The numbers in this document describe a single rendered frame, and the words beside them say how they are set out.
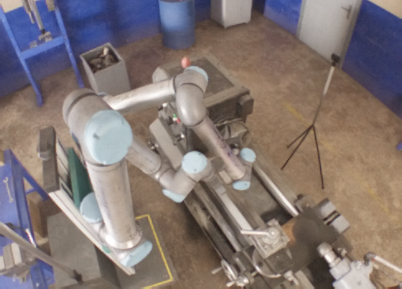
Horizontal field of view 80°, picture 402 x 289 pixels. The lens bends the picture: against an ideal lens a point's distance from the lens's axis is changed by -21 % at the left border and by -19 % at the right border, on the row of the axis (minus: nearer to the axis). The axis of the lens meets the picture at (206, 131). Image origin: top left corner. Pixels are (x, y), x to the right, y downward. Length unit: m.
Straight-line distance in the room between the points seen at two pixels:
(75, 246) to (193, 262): 1.16
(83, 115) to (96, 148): 0.09
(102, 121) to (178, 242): 2.29
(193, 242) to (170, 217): 0.35
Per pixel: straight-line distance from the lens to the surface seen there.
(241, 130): 1.95
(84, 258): 2.07
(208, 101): 1.94
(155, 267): 2.46
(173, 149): 2.35
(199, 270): 2.75
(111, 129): 0.65
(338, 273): 1.74
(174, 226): 2.90
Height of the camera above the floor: 2.68
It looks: 49 degrees down
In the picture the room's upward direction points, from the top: straight up
